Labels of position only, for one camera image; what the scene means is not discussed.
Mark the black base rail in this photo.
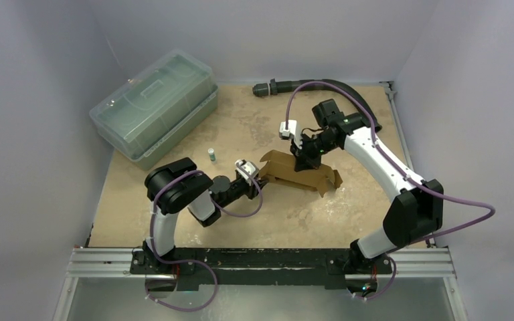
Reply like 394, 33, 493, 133
130, 246, 393, 294

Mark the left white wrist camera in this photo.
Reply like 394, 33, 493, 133
235, 159, 259, 181

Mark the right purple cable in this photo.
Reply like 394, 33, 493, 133
283, 80, 497, 304

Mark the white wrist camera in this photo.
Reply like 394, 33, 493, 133
278, 120, 303, 149
235, 159, 259, 181

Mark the purple cable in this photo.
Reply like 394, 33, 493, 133
143, 163, 264, 312
283, 80, 497, 304

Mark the aluminium frame profile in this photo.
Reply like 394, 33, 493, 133
53, 247, 468, 320

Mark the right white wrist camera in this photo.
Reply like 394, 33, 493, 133
278, 120, 303, 149

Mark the clear plastic storage box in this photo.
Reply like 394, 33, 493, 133
90, 49, 218, 170

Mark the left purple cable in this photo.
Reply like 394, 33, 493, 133
143, 163, 264, 312

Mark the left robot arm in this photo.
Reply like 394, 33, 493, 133
145, 157, 269, 274

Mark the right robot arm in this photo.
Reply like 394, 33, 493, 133
279, 99, 444, 272

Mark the black corrugated hose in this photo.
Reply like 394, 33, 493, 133
252, 78, 383, 133

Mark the brown cardboard box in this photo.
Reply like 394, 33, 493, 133
260, 150, 343, 197

